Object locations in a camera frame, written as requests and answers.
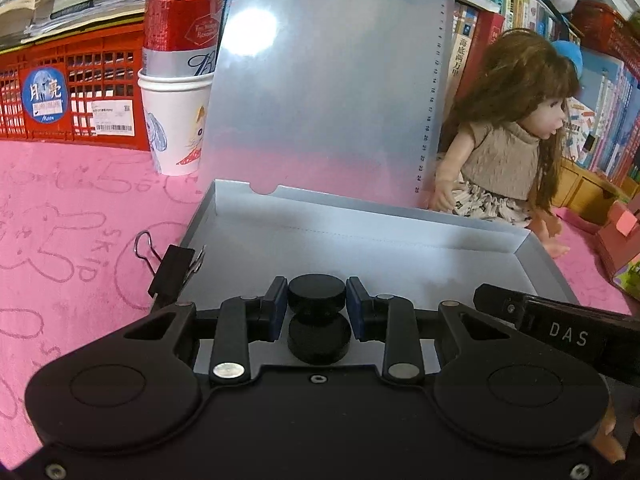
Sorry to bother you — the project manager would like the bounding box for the pink bunny-print cloth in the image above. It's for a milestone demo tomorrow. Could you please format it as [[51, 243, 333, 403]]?
[[1, 142, 627, 467]]

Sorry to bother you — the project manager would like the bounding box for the white paper cup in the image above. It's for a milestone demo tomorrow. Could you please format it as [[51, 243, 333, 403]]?
[[138, 70, 214, 177]]

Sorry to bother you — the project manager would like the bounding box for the shallow grey cardboard box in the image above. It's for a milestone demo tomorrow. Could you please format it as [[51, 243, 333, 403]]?
[[182, 182, 574, 310]]

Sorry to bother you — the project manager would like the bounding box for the black round puck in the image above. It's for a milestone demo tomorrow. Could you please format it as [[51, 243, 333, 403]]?
[[288, 274, 346, 315], [288, 313, 352, 365]]

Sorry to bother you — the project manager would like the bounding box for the black binder clip on box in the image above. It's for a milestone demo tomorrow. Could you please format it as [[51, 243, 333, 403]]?
[[134, 230, 206, 312]]

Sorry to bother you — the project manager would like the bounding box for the red basket on shelf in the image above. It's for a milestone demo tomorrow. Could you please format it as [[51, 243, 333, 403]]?
[[570, 0, 640, 77]]

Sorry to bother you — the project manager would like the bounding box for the translucent plastic clipboard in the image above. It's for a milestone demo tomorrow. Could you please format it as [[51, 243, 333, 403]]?
[[201, 0, 454, 207]]

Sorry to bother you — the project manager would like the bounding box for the red plastic crate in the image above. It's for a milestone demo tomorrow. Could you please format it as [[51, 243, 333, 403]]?
[[1, 18, 149, 151]]

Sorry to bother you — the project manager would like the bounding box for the red beer can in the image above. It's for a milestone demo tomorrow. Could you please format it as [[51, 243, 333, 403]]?
[[142, 0, 224, 78]]

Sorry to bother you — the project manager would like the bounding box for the person's right hand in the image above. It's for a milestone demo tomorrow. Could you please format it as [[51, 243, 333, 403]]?
[[590, 402, 626, 464]]

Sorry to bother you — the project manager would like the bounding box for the brown-haired baby doll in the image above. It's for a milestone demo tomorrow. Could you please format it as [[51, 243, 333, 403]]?
[[427, 28, 582, 258]]

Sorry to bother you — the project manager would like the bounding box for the wooden drawer unit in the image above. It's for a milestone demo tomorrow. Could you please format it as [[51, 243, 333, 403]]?
[[552, 158, 629, 226]]

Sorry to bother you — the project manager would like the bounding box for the row of colourful books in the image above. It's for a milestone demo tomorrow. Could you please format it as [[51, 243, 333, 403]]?
[[188, 0, 640, 191]]

